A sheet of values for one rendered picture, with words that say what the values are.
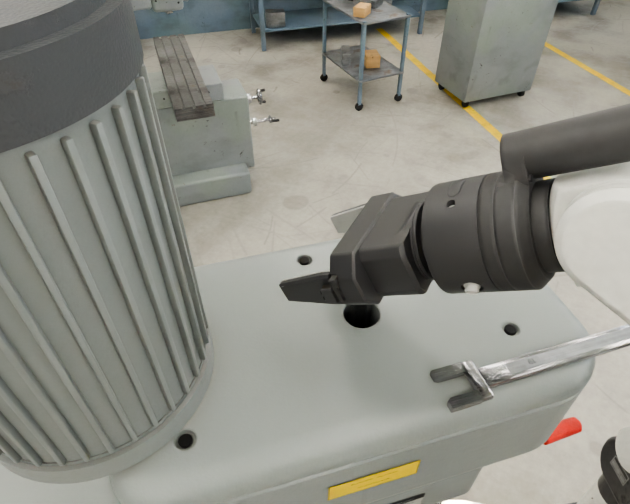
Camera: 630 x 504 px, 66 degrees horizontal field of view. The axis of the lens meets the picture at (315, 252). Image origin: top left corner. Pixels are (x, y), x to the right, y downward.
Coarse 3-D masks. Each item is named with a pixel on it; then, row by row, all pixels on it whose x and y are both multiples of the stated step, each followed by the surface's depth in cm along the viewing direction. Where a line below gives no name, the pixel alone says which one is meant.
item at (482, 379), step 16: (592, 336) 46; (608, 336) 46; (624, 336) 46; (544, 352) 45; (560, 352) 45; (576, 352) 45; (592, 352) 45; (448, 368) 44; (464, 368) 44; (480, 368) 44; (496, 368) 44; (512, 368) 44; (528, 368) 44; (544, 368) 44; (480, 384) 43; (496, 384) 43; (448, 400) 42; (464, 400) 42; (480, 400) 42
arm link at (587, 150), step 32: (544, 128) 31; (576, 128) 30; (608, 128) 29; (512, 160) 32; (544, 160) 31; (576, 160) 30; (608, 160) 29; (480, 192) 33; (512, 192) 32; (544, 192) 32; (576, 192) 29; (480, 224) 32; (512, 224) 31; (544, 224) 31; (512, 256) 32; (544, 256) 32; (512, 288) 34
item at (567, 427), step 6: (564, 420) 60; (570, 420) 60; (576, 420) 60; (558, 426) 60; (564, 426) 60; (570, 426) 60; (576, 426) 60; (558, 432) 59; (564, 432) 59; (570, 432) 60; (576, 432) 60; (552, 438) 59; (558, 438) 59; (546, 444) 59
